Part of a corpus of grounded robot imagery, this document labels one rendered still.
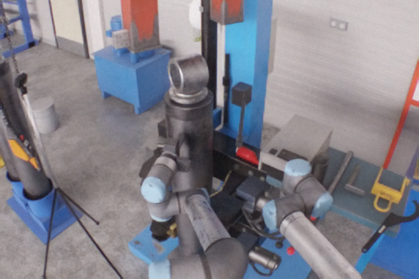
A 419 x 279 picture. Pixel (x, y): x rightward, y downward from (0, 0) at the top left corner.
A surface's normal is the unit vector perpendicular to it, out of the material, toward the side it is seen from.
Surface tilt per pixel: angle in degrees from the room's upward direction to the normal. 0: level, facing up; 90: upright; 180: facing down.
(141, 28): 90
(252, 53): 90
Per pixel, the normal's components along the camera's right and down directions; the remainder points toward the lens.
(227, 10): 0.53, 0.48
